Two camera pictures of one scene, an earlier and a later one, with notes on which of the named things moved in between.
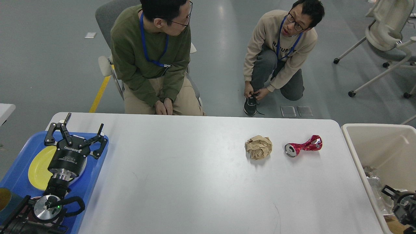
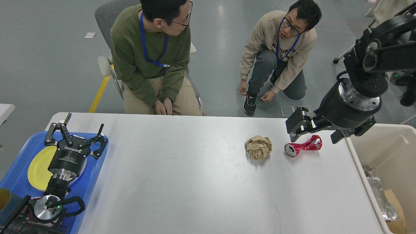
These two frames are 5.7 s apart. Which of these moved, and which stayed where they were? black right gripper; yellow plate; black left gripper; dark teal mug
Moved: black right gripper
Stayed: yellow plate; black left gripper; dark teal mug
